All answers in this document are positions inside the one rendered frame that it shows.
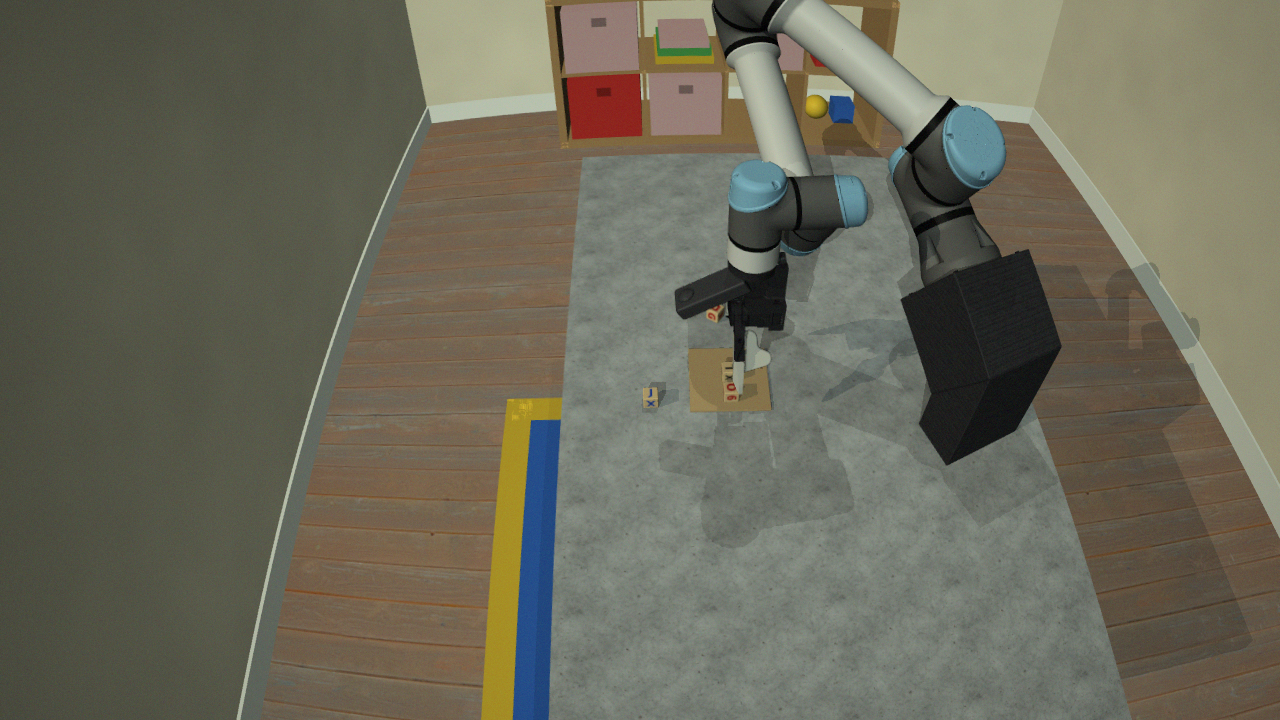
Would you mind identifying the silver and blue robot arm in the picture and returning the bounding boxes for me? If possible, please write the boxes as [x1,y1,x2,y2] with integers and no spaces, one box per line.
[675,0,1006,320]

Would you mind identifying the tan mat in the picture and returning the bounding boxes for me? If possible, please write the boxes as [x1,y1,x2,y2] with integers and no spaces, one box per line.
[689,348,771,413]

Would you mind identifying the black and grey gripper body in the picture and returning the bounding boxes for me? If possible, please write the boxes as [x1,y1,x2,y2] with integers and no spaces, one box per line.
[727,252,788,331]

